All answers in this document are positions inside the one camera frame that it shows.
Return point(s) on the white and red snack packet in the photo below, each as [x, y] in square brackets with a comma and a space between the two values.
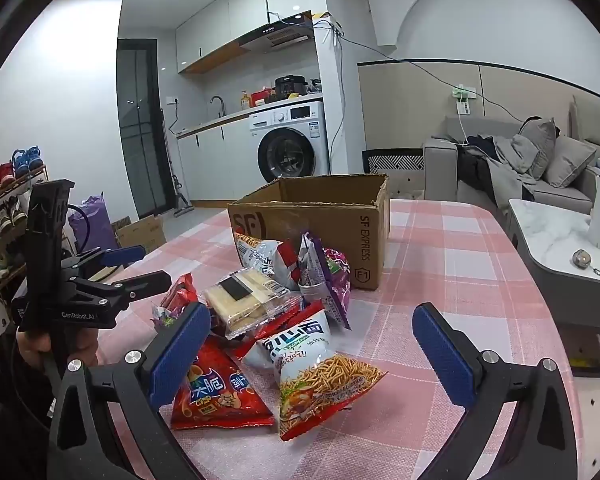
[260, 255]

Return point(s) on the white washing machine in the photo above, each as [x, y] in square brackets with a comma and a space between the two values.
[290, 155]

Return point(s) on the white base cabinets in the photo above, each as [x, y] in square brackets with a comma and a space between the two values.
[215, 165]

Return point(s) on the blue shoes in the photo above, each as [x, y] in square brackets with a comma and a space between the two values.
[27, 160]

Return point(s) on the kitchen faucet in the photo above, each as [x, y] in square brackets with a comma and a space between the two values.
[220, 105]

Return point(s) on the red chip packet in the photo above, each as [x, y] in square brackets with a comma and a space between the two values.
[220, 390]

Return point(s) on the shoe rack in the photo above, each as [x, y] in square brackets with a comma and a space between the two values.
[5, 240]

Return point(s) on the clear cracker packet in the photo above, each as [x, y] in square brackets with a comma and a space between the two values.
[250, 305]

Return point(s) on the black glass door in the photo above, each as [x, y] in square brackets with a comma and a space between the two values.
[140, 130]

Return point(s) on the grey coat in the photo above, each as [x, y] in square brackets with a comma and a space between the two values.
[505, 165]

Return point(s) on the red shoes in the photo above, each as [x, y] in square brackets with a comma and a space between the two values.
[1, 175]

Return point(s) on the white noodle snack packet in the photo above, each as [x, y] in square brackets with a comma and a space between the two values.
[320, 385]

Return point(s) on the stick vacuum cleaner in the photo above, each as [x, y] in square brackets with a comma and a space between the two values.
[180, 205]

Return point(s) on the small cardboard box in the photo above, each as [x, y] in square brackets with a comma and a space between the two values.
[142, 235]

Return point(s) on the white wall power strip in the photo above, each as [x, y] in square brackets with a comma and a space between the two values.
[464, 97]

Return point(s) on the person's left hand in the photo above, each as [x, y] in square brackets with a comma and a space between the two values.
[30, 347]

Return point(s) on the grey sofa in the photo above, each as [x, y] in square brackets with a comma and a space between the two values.
[440, 175]

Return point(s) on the range hood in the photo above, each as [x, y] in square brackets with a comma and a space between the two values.
[280, 35]

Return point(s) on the purple bag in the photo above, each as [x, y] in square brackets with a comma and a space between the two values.
[92, 225]

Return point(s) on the white wall cabinets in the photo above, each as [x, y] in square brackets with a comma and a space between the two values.
[215, 25]

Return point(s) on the red box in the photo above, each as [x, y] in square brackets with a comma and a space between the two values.
[261, 97]

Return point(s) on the grey cushion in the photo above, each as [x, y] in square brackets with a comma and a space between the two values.
[540, 142]
[570, 160]

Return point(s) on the brown cardboard box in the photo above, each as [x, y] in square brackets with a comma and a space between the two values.
[330, 230]

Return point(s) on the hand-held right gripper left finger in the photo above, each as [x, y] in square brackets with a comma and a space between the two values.
[180, 355]

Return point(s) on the yellow bottle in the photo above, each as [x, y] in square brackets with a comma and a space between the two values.
[244, 101]

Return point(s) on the marble coffee table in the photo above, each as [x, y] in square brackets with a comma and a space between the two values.
[545, 230]

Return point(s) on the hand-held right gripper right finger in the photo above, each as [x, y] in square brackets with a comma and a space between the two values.
[445, 355]

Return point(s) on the black patterned basket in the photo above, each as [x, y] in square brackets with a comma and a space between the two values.
[395, 162]

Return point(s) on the small red snack packet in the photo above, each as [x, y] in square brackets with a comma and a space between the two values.
[177, 292]

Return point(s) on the small metal object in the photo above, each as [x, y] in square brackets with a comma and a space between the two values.
[581, 258]

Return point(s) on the pink checked tablecloth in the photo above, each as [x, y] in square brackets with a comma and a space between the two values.
[455, 260]

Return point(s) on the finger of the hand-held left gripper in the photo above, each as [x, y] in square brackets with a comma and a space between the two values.
[140, 285]
[122, 255]

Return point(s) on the black rice cooker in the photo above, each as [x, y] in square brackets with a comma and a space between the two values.
[290, 87]

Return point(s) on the purple snack packet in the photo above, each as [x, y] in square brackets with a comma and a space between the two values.
[330, 280]

